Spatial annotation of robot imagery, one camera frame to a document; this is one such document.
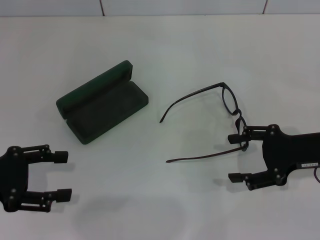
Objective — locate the green glasses case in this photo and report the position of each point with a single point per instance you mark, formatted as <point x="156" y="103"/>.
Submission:
<point x="107" y="112"/>

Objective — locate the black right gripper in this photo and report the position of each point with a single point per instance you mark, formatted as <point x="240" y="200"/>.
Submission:
<point x="287" y="150"/>

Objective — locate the black glasses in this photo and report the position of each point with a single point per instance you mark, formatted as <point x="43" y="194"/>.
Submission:
<point x="234" y="114"/>

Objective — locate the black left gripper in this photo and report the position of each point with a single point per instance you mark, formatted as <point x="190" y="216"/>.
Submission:
<point x="15" y="175"/>

